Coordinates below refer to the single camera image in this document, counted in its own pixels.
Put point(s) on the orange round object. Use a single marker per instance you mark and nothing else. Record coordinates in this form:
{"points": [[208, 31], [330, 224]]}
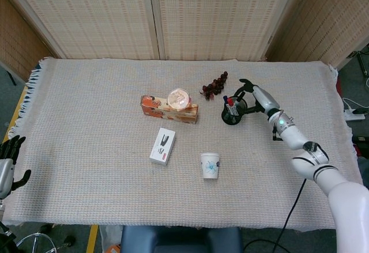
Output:
{"points": [[113, 248]]}

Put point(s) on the black equipment case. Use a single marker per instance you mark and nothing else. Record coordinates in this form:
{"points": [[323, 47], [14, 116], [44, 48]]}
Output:
{"points": [[361, 146]]}

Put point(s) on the chrome stool base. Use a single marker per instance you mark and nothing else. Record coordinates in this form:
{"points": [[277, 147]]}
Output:
{"points": [[34, 240]]}

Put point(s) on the dark red grape bunch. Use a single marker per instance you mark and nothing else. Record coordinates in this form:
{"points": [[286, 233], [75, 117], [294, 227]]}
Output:
{"points": [[214, 87]]}

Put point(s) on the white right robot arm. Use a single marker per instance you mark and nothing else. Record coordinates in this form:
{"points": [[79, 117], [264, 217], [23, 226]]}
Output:
{"points": [[346, 195]]}

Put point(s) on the orange snack box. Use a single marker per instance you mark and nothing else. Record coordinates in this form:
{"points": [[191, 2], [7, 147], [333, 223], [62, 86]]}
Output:
{"points": [[155, 107]]}

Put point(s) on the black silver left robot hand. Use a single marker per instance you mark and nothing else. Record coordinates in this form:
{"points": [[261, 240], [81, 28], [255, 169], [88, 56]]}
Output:
{"points": [[4, 175]]}

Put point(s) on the red capped white marker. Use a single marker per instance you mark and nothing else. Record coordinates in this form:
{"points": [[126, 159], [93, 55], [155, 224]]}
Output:
{"points": [[230, 101]]}

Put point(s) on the blue capped white marker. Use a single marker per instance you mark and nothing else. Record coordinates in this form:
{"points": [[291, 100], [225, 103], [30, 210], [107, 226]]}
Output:
{"points": [[225, 98]]}

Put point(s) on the white stapler box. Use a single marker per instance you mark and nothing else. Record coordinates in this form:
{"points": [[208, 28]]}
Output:
{"points": [[162, 146]]}

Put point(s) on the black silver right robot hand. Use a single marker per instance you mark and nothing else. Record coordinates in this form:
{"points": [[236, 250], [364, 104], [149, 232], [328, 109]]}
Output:
{"points": [[265, 98]]}

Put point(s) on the black capped green marker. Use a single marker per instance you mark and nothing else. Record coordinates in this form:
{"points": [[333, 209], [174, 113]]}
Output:
{"points": [[236, 103]]}

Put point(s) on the black mesh pen holder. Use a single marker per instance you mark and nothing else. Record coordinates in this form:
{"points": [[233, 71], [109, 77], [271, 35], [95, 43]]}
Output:
{"points": [[230, 120]]}

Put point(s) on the beige woven tablecloth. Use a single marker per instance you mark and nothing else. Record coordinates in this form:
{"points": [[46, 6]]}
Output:
{"points": [[101, 120]]}

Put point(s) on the white flower print paper cup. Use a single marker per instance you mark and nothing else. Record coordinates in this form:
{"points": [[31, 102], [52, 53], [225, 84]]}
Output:
{"points": [[210, 166]]}

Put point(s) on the woven bamboo screen panel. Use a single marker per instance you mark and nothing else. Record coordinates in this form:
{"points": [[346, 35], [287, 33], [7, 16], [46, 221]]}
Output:
{"points": [[219, 16], [92, 16], [325, 22], [17, 48]]}

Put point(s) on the white power strip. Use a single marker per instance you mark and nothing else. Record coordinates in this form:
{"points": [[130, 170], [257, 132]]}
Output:
{"points": [[353, 116]]}

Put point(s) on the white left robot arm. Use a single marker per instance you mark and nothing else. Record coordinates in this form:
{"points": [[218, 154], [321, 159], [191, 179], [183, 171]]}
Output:
{"points": [[3, 209]]}

